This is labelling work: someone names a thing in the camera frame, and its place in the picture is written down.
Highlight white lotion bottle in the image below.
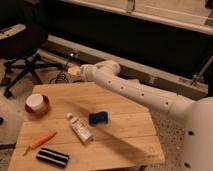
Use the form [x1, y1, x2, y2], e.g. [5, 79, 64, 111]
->
[67, 113, 93, 144]

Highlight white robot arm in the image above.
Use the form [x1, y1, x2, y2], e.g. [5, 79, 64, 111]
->
[68, 60, 213, 171]

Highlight red white bowl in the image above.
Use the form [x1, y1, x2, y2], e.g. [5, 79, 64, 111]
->
[25, 94, 50, 115]

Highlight blue sponge block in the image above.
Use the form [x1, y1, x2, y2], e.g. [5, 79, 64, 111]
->
[88, 111, 108, 126]

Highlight wooden table board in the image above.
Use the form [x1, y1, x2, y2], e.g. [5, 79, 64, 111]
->
[8, 82, 165, 171]

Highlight black office chair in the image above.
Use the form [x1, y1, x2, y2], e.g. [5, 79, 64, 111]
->
[0, 23, 62, 98]

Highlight orange toy carrot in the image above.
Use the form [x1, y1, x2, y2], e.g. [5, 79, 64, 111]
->
[23, 132, 56, 155]

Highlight black cable on floor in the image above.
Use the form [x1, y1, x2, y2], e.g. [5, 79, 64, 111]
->
[49, 53, 76, 85]

